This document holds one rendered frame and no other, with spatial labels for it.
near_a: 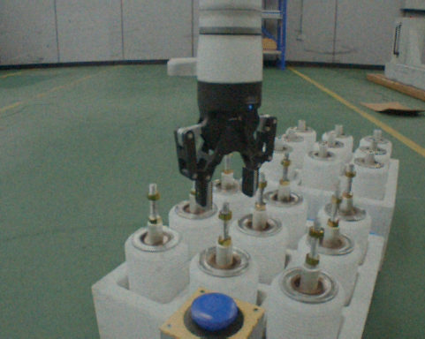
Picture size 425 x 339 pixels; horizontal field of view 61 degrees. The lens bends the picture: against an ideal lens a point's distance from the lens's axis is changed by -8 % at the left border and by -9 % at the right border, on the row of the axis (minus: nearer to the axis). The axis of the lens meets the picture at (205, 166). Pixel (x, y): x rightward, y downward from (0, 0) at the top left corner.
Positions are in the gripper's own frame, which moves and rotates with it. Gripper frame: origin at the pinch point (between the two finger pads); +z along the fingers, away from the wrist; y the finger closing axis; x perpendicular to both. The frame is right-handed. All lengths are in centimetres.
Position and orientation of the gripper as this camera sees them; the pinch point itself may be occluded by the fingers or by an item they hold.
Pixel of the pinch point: (227, 192)
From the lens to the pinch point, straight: 49.0
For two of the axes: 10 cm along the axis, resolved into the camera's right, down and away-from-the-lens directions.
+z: 0.0, 9.4, 3.4
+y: 8.3, -1.9, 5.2
